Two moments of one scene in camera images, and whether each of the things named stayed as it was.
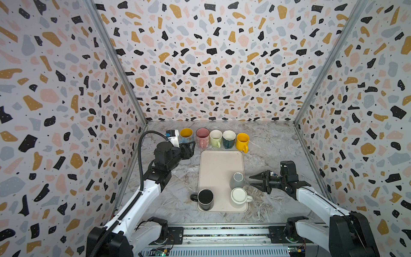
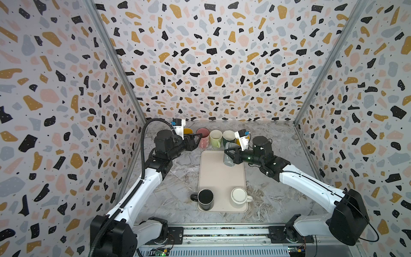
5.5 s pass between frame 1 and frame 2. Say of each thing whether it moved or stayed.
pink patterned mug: stayed
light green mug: stayed
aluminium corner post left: stayed
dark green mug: stayed
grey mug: moved
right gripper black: moved
